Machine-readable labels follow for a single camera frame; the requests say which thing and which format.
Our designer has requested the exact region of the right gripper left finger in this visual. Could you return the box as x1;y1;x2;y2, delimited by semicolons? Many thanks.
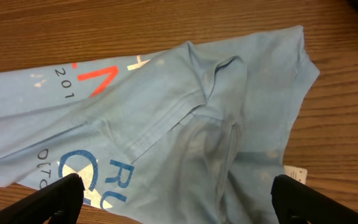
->
0;174;85;224

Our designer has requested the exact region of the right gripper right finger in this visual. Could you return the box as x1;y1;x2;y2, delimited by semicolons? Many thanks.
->
271;174;358;224

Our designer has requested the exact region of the light blue printed t-shirt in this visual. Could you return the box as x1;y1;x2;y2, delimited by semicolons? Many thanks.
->
0;26;319;223

